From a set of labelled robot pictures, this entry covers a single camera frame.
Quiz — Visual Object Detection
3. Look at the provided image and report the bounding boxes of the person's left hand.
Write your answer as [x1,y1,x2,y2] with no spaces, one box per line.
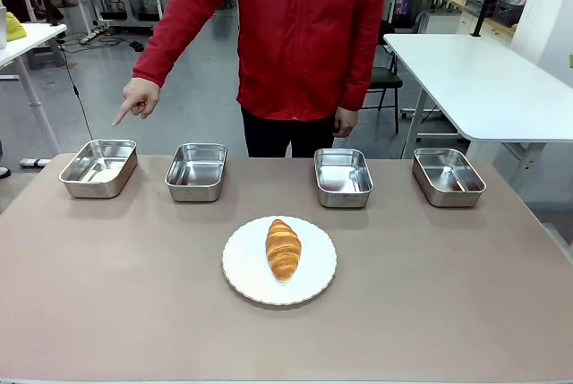
[333,106,358,139]

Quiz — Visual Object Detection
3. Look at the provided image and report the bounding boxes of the person's right hand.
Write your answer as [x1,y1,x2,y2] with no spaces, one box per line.
[111,77,161,127]

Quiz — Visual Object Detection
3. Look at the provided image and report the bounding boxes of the stainless steel rectangular container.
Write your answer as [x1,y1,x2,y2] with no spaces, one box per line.
[313,148,375,209]
[412,147,487,209]
[164,142,228,203]
[58,139,139,200]

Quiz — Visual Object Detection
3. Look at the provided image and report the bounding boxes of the black folding chair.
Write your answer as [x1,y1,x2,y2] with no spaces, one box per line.
[361,20,404,134]

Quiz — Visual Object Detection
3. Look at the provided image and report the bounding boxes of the person's black trousers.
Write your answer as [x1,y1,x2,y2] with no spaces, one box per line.
[241,106,338,159]

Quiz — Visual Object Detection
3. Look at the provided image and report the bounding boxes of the person's left red-sleeved arm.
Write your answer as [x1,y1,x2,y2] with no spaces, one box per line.
[338,0,392,113]

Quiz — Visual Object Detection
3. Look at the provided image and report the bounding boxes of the person's red-sleeved arm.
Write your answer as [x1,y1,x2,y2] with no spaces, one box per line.
[133,0,239,89]
[338,0,392,113]

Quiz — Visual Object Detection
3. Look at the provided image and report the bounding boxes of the person's right red-sleeved arm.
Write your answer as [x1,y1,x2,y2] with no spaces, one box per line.
[133,0,239,89]

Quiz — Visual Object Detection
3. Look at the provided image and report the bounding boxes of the person's red jacket torso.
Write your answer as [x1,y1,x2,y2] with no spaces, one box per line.
[234,0,385,122]

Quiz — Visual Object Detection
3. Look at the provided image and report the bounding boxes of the white desk with leg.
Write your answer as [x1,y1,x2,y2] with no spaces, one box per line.
[0,22,68,168]

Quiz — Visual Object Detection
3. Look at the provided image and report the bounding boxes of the golden brown croissant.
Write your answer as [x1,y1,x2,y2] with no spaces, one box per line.
[265,218,303,282]

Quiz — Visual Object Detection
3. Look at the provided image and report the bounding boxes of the large white table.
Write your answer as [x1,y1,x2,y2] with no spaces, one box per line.
[383,33,573,174]

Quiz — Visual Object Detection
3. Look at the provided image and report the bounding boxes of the yellow cloth object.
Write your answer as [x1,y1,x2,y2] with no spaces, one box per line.
[4,12,27,43]

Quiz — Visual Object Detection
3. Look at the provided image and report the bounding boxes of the white scalloped plate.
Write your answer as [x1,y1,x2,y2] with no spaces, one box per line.
[221,216,338,306]

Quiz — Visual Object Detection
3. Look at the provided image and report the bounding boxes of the black plastic crate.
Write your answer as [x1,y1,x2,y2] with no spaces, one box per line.
[492,0,526,27]

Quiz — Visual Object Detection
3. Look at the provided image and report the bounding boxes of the black hanging cable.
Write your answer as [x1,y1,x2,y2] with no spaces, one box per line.
[56,37,95,141]

